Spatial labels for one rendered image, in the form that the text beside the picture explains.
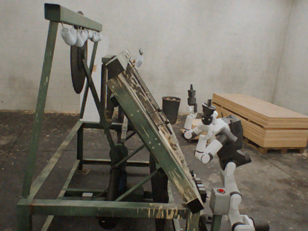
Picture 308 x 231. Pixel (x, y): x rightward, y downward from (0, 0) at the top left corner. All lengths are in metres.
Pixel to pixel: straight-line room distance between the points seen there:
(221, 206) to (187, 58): 6.27
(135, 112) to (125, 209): 0.77
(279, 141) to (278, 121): 0.44
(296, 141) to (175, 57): 3.82
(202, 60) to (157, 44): 1.46
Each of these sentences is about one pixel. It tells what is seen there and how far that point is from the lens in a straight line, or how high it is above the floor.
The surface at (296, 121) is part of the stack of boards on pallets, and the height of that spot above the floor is 0.70.
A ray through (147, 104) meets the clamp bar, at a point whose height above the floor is 1.45.
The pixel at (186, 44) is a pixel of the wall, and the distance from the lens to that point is 8.13.
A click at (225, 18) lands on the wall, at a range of 8.63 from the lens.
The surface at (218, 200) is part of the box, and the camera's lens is 2.29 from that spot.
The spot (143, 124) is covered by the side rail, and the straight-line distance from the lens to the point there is 1.95.
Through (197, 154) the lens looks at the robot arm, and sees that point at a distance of 2.33.
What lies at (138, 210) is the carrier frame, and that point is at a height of 0.77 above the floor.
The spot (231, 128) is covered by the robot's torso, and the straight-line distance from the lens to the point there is 2.57.
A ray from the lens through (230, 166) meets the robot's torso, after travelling 2.72.
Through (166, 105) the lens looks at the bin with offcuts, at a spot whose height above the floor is 0.50.
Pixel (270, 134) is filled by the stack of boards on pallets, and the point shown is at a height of 0.43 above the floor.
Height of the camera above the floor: 2.03
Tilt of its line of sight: 15 degrees down
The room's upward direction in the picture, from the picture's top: 5 degrees clockwise
